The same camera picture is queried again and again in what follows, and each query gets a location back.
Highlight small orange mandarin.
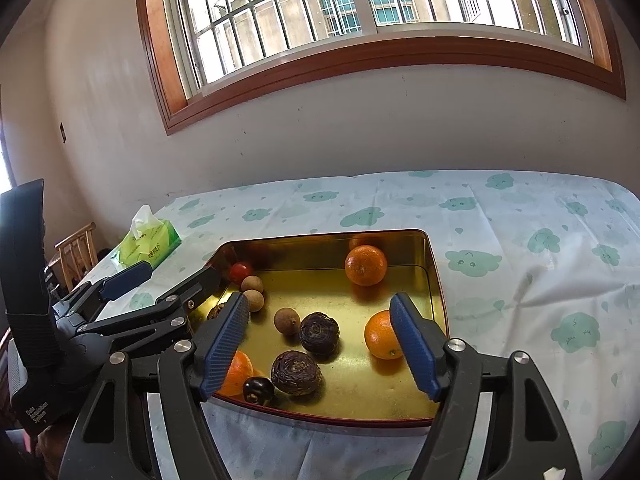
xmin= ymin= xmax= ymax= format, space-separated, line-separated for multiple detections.
xmin=217 ymin=350 xmax=254 ymax=396

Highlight red cherry tomato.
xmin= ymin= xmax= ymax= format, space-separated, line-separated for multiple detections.
xmin=229 ymin=261 xmax=253 ymax=285

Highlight small brown longan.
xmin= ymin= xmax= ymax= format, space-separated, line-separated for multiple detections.
xmin=241 ymin=275 xmax=265 ymax=294

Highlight dark purple plum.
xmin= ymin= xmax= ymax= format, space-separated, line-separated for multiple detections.
xmin=243 ymin=376 xmax=276 ymax=405

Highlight dark brown water chestnut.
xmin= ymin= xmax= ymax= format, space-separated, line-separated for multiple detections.
xmin=270 ymin=350 xmax=322 ymax=396

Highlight dark wrinkled passion fruit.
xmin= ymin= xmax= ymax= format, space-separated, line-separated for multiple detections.
xmin=299 ymin=312 xmax=340 ymax=356

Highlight medium orange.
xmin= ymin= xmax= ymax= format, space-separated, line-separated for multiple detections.
xmin=364 ymin=310 xmax=404 ymax=361

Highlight large orange tangerine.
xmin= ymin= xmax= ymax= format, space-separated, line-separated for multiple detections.
xmin=344 ymin=245 xmax=387 ymax=287

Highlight dark brown chestnut fruit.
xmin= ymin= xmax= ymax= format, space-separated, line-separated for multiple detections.
xmin=206 ymin=302 xmax=226 ymax=320

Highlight wooden chair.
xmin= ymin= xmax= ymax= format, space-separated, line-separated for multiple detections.
xmin=48 ymin=222 xmax=99 ymax=292

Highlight green tissue pack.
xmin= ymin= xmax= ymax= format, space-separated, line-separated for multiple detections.
xmin=111 ymin=205 xmax=181 ymax=271

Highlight red gold toffee tin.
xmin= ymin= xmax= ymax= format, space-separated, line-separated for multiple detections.
xmin=190 ymin=229 xmax=449 ymax=428

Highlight cloud pattern tablecloth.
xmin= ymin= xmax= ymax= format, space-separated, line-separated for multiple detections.
xmin=79 ymin=169 xmax=640 ymax=480

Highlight wooden framed window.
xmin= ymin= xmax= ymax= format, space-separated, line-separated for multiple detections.
xmin=136 ymin=0 xmax=626 ymax=134

